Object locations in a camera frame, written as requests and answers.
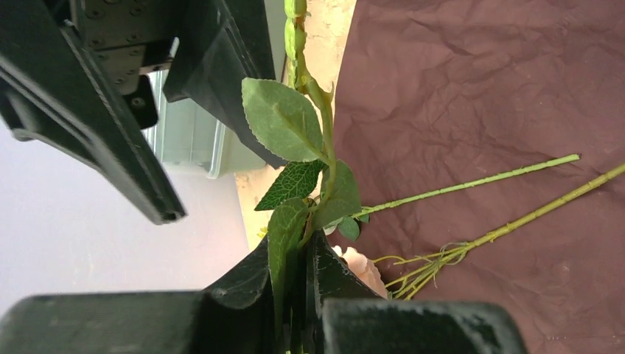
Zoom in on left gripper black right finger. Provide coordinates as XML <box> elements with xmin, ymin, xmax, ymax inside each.
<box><xmin>304</xmin><ymin>232</ymin><xmax>527</xmax><ymax>353</ymax></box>

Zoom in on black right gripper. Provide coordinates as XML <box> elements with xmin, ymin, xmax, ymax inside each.
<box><xmin>1</xmin><ymin>0</ymin><xmax>286</xmax><ymax>225</ymax></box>

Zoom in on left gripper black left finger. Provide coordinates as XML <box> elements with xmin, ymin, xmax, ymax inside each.
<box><xmin>1</xmin><ymin>241</ymin><xmax>275</xmax><ymax>353</ymax></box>

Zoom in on yellow fake flower stem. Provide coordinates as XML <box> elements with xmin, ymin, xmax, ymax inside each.
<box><xmin>373</xmin><ymin>164</ymin><xmax>624</xmax><ymax>301</ymax></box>

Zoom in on pink fake rose stem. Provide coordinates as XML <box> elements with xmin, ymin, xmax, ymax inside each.
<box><xmin>322</xmin><ymin>153</ymin><xmax>582</xmax><ymax>300</ymax></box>

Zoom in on peach fake rose stem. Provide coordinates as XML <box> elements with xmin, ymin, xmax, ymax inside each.
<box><xmin>242</xmin><ymin>1</ymin><xmax>361</xmax><ymax>353</ymax></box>

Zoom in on dark red wrapping paper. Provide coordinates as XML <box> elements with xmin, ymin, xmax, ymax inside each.
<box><xmin>334</xmin><ymin>1</ymin><xmax>624</xmax><ymax>353</ymax></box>

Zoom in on green plastic toolbox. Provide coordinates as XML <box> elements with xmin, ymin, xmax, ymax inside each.
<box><xmin>142</xmin><ymin>70</ymin><xmax>266</xmax><ymax>179</ymax></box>

